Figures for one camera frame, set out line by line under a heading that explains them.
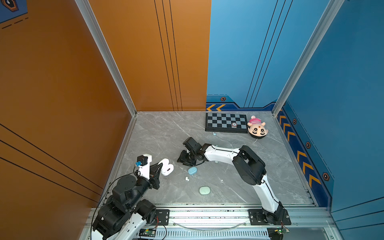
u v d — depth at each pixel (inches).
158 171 24.9
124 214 17.9
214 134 41.5
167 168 25.4
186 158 32.6
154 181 21.8
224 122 42.9
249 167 21.6
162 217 29.2
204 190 31.6
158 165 24.7
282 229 27.2
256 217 28.5
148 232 28.4
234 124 42.6
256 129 39.1
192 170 34.1
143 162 20.5
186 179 33.4
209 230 27.8
